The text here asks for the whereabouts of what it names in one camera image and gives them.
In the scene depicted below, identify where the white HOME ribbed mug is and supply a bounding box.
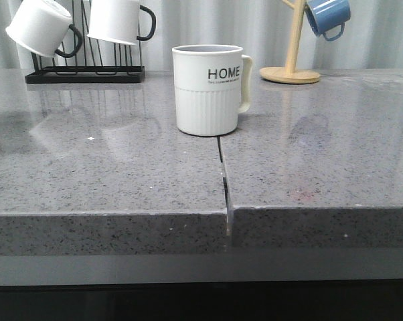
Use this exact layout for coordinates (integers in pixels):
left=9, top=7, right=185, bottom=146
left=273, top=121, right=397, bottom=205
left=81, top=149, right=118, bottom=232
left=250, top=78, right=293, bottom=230
left=172, top=44, right=252, bottom=136

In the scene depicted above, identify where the wooden mug tree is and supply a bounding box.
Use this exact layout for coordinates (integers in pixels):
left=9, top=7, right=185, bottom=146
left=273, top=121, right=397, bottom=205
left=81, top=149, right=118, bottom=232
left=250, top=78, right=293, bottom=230
left=259, top=0, right=320, bottom=85

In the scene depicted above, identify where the blue enamel mug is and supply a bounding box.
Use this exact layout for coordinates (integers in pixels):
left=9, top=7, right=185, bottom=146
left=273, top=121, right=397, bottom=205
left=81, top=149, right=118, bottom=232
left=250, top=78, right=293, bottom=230
left=305, top=0, right=351, bottom=41

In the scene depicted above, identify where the black wire mug rack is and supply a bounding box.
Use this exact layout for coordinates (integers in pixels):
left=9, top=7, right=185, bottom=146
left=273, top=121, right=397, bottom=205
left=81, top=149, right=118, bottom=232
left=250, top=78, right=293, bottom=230
left=25, top=1, right=145, bottom=84

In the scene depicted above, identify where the white mug black handle right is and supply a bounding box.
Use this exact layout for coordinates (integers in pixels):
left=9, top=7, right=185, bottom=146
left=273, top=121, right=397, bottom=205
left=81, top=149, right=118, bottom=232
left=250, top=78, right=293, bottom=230
left=87, top=0, right=157, bottom=45

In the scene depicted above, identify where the white mug black handle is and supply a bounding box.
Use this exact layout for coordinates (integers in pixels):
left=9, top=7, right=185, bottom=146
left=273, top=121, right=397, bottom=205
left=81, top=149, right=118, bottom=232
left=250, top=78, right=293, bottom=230
left=5, top=0, right=84, bottom=58
left=87, top=0, right=157, bottom=45

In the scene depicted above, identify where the white mug black handle left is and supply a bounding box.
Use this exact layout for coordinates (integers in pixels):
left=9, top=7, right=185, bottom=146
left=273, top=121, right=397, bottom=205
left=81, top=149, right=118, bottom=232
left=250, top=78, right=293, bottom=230
left=5, top=0, right=84, bottom=58

